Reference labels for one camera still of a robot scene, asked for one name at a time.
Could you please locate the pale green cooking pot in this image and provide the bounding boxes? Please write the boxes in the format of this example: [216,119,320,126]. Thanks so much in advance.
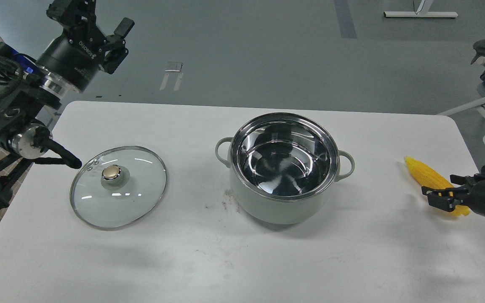
[214,112,355,225]

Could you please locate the glass pot lid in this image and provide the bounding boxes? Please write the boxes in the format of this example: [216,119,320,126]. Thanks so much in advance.
[69,146,168,231]

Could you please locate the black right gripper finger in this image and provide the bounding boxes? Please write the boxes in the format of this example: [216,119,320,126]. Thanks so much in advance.
[427,194,470,213]
[422,175,479,198]

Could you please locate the yellow corn cob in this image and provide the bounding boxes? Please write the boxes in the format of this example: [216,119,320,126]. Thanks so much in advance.
[404,156,471,217]

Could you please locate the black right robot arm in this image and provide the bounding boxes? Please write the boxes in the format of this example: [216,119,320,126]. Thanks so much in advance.
[421,165,485,217]

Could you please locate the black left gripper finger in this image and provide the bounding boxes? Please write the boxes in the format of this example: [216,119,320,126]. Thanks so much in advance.
[98,18,135,74]
[46,0,98,40]

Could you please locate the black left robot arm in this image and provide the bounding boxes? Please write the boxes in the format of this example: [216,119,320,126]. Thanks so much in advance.
[0,0,135,210]

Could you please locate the white stand base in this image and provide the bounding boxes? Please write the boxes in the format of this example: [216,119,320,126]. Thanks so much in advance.
[383,0,458,19]

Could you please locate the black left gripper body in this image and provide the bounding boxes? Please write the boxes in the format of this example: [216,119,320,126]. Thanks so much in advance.
[36,30,107,93]

